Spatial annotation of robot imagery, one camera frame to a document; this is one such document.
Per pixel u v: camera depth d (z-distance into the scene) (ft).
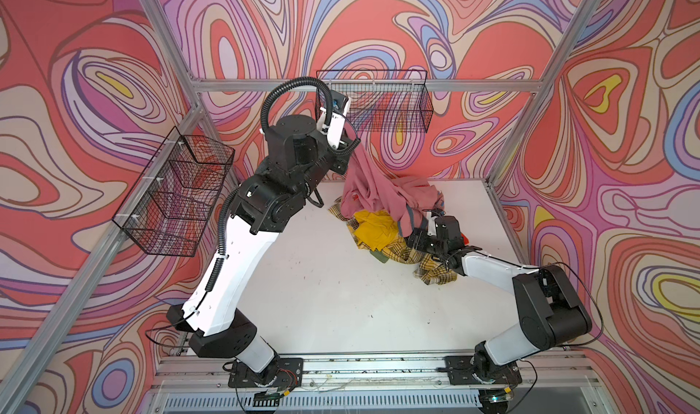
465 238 3.31
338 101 1.38
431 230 2.69
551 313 1.47
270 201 1.19
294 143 1.17
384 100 3.21
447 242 2.35
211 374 2.46
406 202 2.58
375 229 3.25
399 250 3.06
